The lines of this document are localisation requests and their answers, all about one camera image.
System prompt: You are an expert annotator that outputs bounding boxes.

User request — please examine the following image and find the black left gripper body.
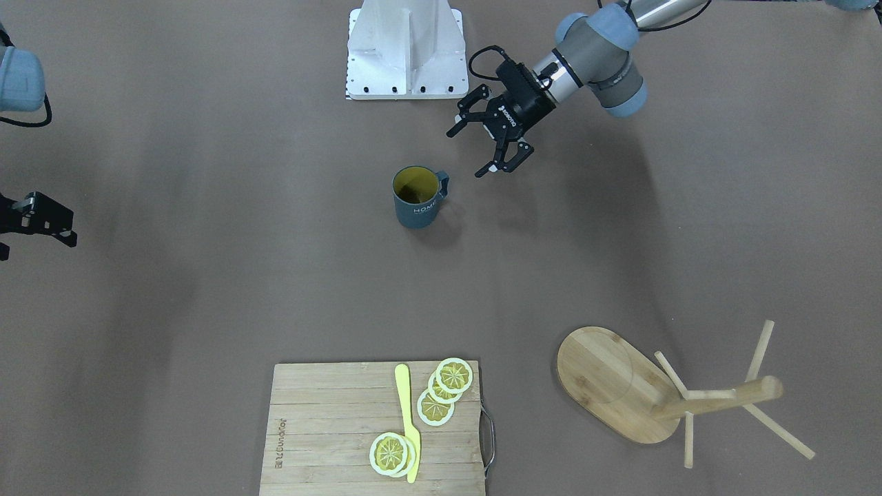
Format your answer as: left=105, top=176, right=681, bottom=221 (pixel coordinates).
left=483, top=61, right=555, bottom=138

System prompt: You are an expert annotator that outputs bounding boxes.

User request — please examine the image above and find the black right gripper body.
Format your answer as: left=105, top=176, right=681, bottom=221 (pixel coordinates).
left=1, top=192, right=75, bottom=235

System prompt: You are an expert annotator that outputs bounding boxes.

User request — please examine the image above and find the blue mug with yellow inside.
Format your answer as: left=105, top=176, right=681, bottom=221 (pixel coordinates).
left=393, top=165, right=449, bottom=229

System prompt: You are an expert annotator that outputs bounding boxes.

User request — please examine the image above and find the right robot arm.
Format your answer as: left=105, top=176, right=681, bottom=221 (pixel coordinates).
left=1, top=26, right=78, bottom=247

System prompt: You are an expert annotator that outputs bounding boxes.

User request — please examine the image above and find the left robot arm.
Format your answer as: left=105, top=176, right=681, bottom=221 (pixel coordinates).
left=447, top=1, right=709, bottom=178

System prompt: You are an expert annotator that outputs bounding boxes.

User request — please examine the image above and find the wooden mug rack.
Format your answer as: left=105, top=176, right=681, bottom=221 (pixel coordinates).
left=555, top=320, right=815, bottom=468

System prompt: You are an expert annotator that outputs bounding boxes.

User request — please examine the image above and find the lemon slice middle of three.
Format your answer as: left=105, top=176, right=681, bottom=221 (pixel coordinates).
left=427, top=371, right=463, bottom=404

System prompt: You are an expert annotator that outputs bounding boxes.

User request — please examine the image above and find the wooden cutting board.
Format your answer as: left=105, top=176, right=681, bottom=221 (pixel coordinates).
left=259, top=360, right=494, bottom=495

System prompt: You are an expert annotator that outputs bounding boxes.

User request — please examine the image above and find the lemon slice under tip slice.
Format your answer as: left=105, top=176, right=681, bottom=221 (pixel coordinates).
left=391, top=436, right=417, bottom=478

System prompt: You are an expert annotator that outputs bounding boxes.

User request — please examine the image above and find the lemon slice near knife tip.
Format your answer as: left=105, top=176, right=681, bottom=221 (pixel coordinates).
left=369, top=431, right=407, bottom=477

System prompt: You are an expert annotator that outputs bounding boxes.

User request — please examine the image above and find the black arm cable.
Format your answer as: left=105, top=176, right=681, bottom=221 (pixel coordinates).
left=469, top=45, right=511, bottom=83

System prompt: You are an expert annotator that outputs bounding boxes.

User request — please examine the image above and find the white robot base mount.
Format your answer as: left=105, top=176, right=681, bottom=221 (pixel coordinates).
left=345, top=1, right=469, bottom=101

